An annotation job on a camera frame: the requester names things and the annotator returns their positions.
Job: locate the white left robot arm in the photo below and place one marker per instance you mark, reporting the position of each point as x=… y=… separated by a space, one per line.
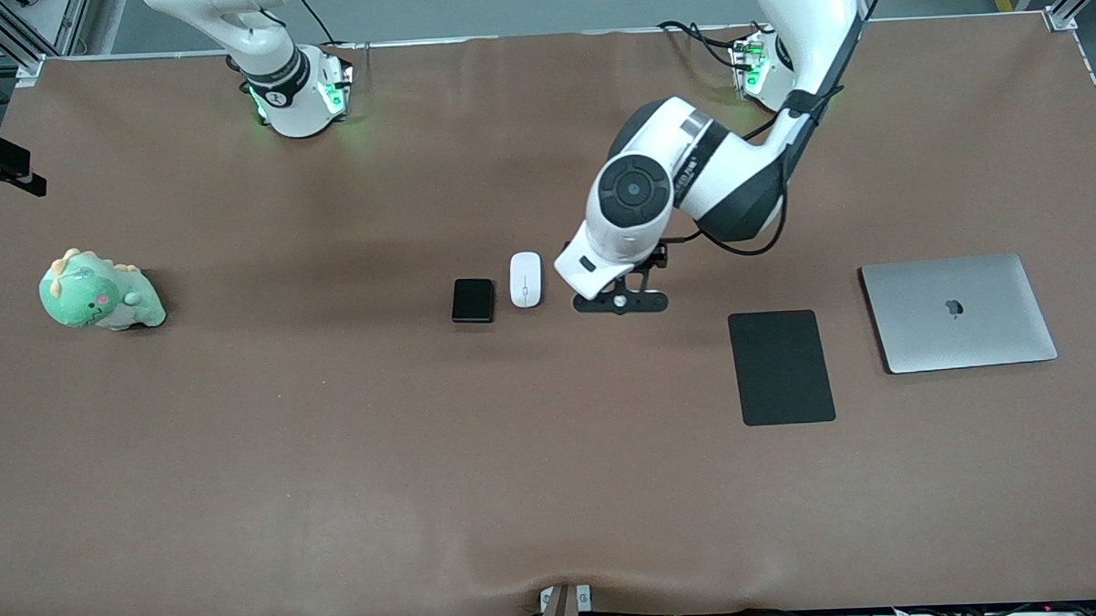
x=735 y=183

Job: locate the green dinosaur plush toy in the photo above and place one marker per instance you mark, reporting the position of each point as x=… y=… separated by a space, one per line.
x=83 y=297

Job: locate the white computer mouse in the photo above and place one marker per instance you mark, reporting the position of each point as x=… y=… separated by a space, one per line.
x=525 y=280

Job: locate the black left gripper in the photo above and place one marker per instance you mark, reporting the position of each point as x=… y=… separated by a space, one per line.
x=658 y=257

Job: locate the silver laptop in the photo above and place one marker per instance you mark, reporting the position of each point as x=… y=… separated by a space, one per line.
x=959 y=330

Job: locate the black mouse pad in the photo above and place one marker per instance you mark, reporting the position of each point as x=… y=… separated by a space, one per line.
x=781 y=368

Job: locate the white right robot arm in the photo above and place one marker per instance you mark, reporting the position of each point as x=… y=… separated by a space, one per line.
x=290 y=107

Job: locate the black phone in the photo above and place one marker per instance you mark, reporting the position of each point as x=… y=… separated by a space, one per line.
x=472 y=301

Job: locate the brown table cover cloth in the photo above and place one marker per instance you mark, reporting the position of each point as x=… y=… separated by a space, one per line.
x=553 y=454

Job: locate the camera mount post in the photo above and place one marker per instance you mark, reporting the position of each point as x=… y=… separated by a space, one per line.
x=559 y=613

